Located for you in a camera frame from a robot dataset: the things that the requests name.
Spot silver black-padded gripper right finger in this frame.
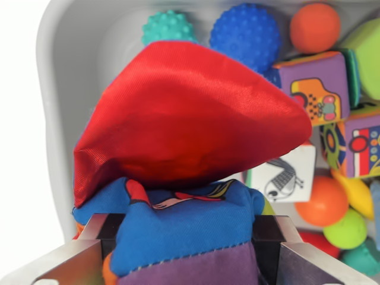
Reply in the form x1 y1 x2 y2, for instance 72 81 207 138
251 215 380 285

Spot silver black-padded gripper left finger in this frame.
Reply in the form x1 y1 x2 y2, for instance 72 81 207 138
0 213 128 285

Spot purple cloth cube blue car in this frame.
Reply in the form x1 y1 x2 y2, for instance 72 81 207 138
71 40 314 285

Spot grey plastic bin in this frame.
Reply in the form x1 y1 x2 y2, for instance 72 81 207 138
35 0 380 238

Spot red soft plush shape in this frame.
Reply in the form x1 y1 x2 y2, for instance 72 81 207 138
297 230 341 259

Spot lime green ball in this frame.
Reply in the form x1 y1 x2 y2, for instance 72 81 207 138
322 208 368 250

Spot orange smooth ball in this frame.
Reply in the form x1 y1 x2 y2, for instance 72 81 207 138
289 3 341 55
294 175 349 227

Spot teal soft shape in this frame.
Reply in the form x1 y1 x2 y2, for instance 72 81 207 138
340 237 380 279

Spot white cloth cube bird print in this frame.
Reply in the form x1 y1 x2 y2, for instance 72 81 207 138
245 142 318 204

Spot light blue foam block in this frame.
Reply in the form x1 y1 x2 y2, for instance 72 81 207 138
369 180 380 253

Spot yellow toy lemon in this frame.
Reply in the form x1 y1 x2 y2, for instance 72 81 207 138
330 168 375 221

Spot purple cloth cube fire truck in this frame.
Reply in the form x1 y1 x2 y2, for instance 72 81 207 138
319 103 380 179

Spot purple cloth cube orange taxi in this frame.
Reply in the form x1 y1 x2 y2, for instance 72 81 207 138
272 50 352 128

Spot teal blue cloth block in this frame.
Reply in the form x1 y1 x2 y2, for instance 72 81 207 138
345 49 363 108

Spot lime green soft cone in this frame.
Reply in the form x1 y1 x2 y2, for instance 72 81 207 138
340 17 380 101

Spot blue knobby rubber ball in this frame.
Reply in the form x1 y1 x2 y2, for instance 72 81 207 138
209 3 282 75

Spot teal knobby rubber ball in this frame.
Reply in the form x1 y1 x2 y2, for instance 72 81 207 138
141 9 199 46

